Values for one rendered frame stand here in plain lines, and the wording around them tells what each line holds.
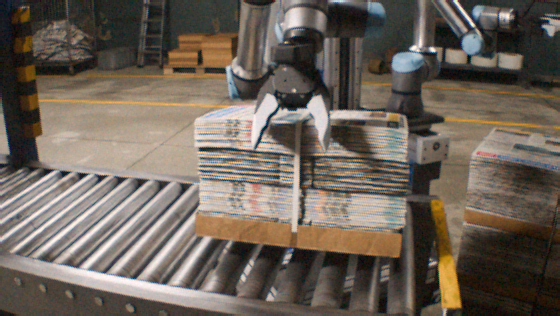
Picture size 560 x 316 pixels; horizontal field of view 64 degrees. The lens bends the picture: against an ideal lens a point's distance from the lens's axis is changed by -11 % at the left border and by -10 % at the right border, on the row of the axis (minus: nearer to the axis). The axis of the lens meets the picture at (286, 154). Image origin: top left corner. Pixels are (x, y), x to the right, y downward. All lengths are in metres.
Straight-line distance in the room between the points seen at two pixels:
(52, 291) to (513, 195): 1.24
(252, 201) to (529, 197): 0.90
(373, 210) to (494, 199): 0.75
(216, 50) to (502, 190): 6.21
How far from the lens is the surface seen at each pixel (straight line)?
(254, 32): 1.44
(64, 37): 8.50
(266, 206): 0.88
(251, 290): 0.86
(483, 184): 1.54
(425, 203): 1.21
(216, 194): 0.91
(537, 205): 1.53
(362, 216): 0.86
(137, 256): 1.00
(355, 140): 0.83
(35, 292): 1.02
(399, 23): 7.97
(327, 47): 1.78
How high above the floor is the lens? 1.29
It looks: 19 degrees down
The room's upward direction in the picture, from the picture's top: straight up
